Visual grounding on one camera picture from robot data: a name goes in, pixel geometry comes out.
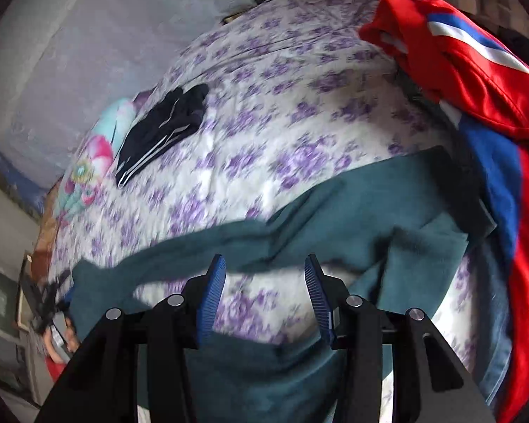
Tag folded black pants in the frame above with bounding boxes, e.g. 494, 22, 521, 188
115, 83, 210, 189

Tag person's left hand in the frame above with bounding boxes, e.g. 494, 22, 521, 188
43, 317, 79, 364

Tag brown pillow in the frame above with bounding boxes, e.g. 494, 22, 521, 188
30, 211, 61, 283

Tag light wooden bed frame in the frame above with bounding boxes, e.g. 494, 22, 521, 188
17, 250, 34, 332

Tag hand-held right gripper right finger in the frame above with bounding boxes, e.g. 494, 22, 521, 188
304, 253, 497, 423

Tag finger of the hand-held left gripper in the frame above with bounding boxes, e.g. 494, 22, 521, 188
22, 270, 73, 333

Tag white lace cover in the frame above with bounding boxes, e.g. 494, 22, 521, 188
0, 0, 265, 190

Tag blue patterned cloth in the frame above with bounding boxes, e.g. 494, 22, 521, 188
0, 141, 49, 217

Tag folded colourful floral blanket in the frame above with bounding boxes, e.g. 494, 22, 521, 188
53, 97, 137, 230

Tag purple floral bed sheet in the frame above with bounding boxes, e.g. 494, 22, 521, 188
35, 0, 486, 423

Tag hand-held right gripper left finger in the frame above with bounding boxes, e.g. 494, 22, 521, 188
34, 253, 227, 423

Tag red blue white garment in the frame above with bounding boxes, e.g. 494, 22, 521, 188
359, 0, 529, 423

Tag blue jeans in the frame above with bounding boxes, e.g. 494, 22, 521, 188
467, 238, 513, 401

